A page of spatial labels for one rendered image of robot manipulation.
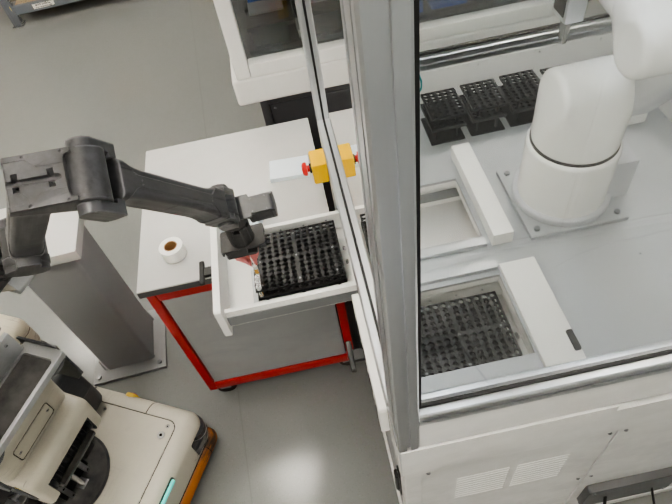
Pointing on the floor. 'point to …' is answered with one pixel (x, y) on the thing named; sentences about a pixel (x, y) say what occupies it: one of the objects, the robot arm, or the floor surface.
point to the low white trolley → (195, 165)
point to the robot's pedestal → (98, 303)
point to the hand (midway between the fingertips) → (253, 261)
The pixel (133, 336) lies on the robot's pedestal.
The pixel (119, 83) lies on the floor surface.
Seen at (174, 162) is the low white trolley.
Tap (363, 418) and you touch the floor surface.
